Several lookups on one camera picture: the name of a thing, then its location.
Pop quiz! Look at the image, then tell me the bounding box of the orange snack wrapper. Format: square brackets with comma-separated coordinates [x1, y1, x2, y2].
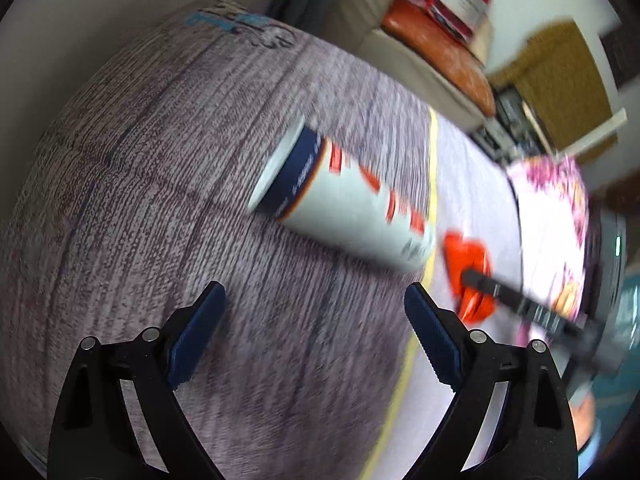
[442, 230, 497, 324]

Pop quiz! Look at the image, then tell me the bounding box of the teal trash bin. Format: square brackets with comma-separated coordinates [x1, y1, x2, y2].
[579, 207, 639, 474]

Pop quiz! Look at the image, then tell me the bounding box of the person's right hand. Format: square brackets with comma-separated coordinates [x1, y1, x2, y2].
[570, 392, 597, 451]

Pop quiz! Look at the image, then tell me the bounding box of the pink floral quilt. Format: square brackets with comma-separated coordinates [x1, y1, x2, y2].
[506, 156, 589, 321]

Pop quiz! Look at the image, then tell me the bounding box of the brown wicker cabinet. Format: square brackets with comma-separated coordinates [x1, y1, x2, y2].
[488, 20, 613, 150]

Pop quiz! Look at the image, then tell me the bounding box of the white paper cup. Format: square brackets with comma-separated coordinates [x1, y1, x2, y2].
[247, 115, 434, 273]

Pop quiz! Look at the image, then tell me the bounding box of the orange sofa cushion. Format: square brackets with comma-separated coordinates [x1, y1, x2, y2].
[382, 0, 496, 117]

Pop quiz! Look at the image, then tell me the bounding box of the red white bag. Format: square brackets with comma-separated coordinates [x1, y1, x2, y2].
[427, 0, 491, 44]

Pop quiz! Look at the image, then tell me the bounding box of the cream sofa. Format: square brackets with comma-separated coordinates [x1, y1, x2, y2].
[319, 0, 490, 132]

